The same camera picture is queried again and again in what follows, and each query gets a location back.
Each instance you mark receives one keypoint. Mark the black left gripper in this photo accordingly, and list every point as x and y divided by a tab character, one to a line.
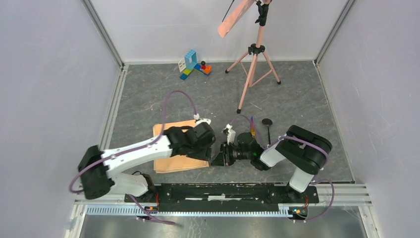
205	154

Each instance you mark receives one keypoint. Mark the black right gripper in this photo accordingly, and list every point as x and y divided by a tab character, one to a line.
223	158

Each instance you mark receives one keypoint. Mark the peach cloth napkin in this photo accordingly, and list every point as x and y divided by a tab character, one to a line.
180	162

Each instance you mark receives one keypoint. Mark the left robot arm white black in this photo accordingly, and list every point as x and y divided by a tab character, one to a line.
103	171

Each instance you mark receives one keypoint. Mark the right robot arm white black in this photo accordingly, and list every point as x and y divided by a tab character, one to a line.
306	150

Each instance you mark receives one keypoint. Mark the iridescent rainbow knife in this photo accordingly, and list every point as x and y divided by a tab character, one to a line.
252	127

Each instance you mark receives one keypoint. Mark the black utensil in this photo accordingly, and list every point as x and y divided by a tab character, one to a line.
267	123

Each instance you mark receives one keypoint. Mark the colourful toy brick structure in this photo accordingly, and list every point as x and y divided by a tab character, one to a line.
190	63

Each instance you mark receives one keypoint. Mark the pink tripod stand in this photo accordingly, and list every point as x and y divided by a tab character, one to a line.
255	50

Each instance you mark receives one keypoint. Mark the pink panel on tripod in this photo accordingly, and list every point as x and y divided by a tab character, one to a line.
232	18

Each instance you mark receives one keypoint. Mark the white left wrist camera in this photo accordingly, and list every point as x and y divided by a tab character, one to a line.
199	120

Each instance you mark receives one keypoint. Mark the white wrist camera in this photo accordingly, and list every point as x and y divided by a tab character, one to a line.
199	120
229	133

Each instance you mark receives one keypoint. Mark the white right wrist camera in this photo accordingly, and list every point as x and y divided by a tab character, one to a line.
229	133

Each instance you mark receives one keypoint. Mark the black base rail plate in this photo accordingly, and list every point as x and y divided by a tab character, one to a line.
226	197

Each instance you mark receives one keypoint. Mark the aluminium frame rail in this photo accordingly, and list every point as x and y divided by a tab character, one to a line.
344	211

